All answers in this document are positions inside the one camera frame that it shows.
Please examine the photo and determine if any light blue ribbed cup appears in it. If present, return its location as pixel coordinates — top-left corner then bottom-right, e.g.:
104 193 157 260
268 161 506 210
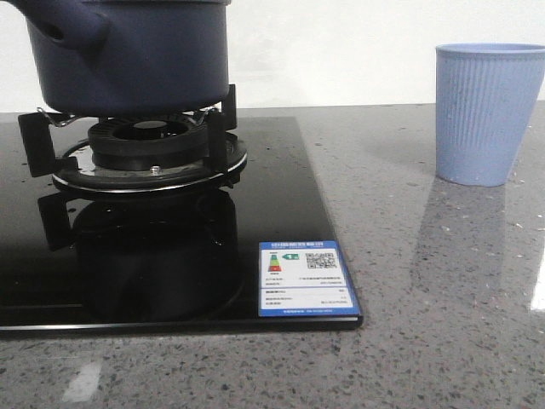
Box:
435 43 544 187

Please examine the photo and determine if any black pot support grate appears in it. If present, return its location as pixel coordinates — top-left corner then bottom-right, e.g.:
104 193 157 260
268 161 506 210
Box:
18 85 247 194

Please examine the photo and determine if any dark blue cooking pot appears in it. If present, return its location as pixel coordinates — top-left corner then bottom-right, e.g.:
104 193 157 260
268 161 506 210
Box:
12 1 229 117

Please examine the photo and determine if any blue energy label sticker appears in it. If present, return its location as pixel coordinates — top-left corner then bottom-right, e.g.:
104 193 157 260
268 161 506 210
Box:
258 240 359 318

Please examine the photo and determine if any black round gas burner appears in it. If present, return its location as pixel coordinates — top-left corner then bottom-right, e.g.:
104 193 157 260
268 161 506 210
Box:
88 115 208 171

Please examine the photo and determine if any black glass gas stove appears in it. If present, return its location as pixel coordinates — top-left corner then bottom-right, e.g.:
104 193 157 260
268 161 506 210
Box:
1 114 363 338

